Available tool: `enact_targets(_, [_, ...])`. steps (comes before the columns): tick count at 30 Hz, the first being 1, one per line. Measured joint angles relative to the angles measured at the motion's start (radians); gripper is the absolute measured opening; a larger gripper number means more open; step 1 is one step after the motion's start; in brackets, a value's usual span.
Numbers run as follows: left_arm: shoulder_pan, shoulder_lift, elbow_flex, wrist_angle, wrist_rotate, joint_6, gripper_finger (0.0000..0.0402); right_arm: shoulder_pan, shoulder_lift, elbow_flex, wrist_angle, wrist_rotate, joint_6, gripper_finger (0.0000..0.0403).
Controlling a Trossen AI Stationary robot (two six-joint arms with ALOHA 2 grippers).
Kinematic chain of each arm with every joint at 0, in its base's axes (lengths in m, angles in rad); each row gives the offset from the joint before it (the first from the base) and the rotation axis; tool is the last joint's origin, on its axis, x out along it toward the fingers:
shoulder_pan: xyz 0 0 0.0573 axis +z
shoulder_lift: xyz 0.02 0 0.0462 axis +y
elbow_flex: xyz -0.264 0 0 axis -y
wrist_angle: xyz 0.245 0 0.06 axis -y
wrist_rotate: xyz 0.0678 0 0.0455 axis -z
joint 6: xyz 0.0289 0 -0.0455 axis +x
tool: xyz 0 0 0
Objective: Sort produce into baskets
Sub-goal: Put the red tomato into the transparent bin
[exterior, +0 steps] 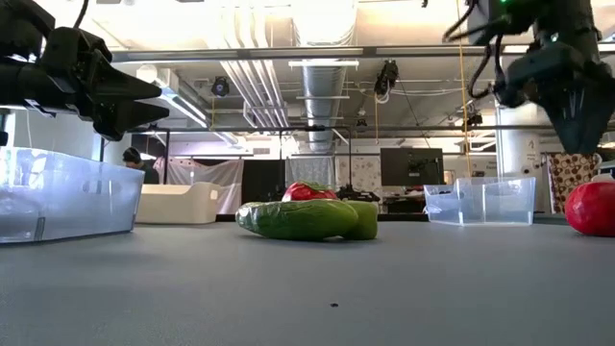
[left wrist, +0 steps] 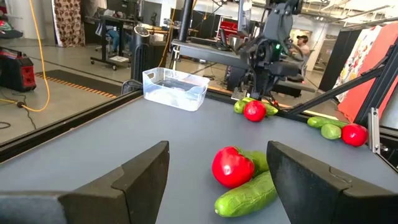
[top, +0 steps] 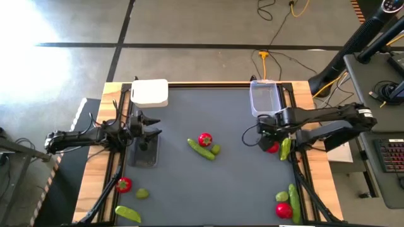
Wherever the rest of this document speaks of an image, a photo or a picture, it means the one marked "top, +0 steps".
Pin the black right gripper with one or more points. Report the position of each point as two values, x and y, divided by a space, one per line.
266 127

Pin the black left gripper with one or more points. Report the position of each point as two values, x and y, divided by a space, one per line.
136 124

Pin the red tomato with green calyx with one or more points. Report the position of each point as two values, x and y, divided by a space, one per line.
284 210
205 139
123 185
274 149

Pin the green cucumber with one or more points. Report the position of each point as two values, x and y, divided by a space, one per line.
201 149
295 203
127 213
285 148

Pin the green lime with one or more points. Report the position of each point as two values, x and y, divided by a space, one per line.
142 193
216 149
281 196

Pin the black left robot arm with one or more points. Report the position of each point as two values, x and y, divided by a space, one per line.
79 137

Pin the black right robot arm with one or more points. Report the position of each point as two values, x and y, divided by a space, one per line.
331 113

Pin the clear plastic bin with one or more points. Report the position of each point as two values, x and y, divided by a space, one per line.
150 156
265 97

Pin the white plastic bin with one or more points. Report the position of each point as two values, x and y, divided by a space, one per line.
149 93

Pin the white box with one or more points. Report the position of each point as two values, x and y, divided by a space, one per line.
341 153

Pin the grey table mat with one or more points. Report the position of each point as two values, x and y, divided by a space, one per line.
205 189

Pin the black cabinet with striped edge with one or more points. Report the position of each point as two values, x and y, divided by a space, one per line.
63 164

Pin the grey desk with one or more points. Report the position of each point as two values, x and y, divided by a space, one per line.
363 82

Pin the black perforated tower fan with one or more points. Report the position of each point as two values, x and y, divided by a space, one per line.
347 44

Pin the black keyboard with red backlight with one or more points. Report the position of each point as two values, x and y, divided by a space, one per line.
391 156

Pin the grey metal stand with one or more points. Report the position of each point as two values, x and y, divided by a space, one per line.
15 151

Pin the black round pole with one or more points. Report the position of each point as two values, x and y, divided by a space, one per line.
382 39

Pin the black aluminium frame rail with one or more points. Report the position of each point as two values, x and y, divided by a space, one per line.
126 94
288 94
208 84

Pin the black diagonal frame brace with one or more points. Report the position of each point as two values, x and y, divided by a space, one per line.
311 195
101 201

